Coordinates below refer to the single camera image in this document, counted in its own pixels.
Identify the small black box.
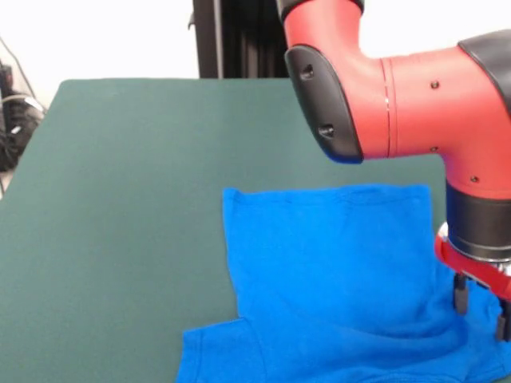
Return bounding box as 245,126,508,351
0,61,15,101

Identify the blue shirt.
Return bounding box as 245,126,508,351
174,183,511,383

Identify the black cable bundle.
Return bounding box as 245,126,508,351
0,93,46,172

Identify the dark green table cloth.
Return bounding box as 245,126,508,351
0,77,511,383

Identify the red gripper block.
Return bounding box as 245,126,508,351
434,233,511,342

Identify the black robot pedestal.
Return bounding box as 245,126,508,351
187,0,292,79

